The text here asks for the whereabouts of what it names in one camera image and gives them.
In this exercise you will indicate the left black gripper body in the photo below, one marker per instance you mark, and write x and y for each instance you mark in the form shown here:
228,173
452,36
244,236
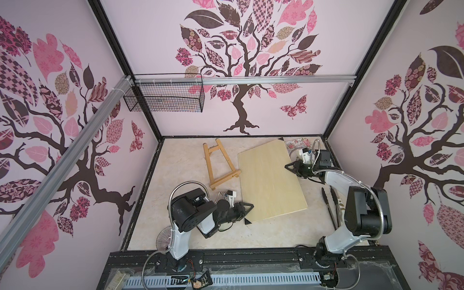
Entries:
232,215

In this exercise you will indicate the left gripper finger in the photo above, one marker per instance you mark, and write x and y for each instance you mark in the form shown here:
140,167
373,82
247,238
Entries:
238,217
244,208

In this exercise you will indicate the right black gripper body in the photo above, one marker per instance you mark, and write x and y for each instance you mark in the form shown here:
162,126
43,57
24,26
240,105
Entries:
301,169

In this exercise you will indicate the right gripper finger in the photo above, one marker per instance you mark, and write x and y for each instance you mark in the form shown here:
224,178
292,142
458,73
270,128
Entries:
294,166
301,172

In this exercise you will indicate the light wooden drawing board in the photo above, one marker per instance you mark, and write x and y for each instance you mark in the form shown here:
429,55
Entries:
265,183

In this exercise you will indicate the small wooden easel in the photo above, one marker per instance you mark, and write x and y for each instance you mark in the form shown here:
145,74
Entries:
219,165

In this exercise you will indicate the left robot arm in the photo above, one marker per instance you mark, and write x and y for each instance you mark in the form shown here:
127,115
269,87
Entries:
190,207

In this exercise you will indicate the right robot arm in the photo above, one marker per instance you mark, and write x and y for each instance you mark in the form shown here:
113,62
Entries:
363,211

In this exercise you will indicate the floral rectangular tray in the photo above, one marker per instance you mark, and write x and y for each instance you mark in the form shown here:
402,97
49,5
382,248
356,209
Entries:
297,144

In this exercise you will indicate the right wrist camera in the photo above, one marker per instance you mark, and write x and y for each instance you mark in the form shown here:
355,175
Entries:
305,155

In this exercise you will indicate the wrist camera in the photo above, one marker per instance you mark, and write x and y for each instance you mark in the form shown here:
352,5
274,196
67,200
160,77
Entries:
230,196
305,155

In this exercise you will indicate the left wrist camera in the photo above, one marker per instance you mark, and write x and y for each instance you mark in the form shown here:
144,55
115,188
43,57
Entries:
230,196

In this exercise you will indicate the white slotted cable duct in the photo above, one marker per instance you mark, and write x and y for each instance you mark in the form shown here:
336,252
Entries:
226,280

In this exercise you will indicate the black wire basket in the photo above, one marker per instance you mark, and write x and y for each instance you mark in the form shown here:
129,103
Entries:
171,92

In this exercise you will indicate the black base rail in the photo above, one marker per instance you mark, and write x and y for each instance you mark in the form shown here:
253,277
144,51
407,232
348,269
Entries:
362,268

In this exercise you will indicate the back aluminium rail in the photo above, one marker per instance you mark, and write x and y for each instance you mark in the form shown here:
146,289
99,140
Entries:
246,79

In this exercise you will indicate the aluminium rail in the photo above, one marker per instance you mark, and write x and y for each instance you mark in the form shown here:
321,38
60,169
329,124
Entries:
16,231
246,79

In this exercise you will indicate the left aluminium rail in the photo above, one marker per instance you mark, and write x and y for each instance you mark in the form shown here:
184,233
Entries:
16,231

